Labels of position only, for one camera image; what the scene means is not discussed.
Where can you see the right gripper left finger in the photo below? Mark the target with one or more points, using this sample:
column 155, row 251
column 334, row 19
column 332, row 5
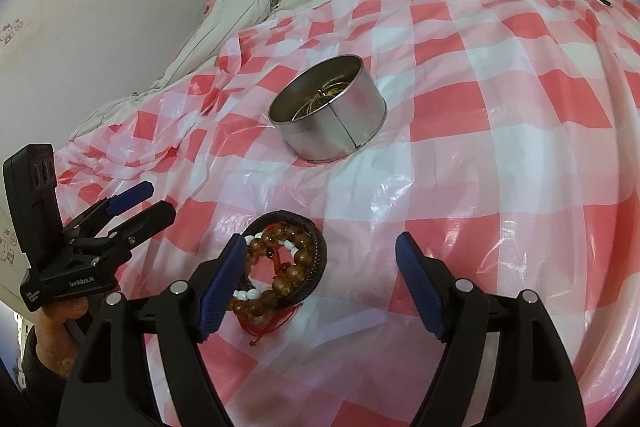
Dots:
column 112, row 384

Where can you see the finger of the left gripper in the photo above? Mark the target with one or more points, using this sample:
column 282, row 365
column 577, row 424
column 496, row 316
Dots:
column 93, row 220
column 138, row 229

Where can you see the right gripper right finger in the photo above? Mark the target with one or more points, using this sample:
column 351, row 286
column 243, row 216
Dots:
column 533, row 382

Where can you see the left hand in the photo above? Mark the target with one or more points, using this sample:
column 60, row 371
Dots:
column 56, row 349

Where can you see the red white checkered plastic cloth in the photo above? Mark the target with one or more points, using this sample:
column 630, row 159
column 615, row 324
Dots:
column 510, row 150

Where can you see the round silver metal tin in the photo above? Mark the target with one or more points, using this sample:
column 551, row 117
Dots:
column 329, row 111

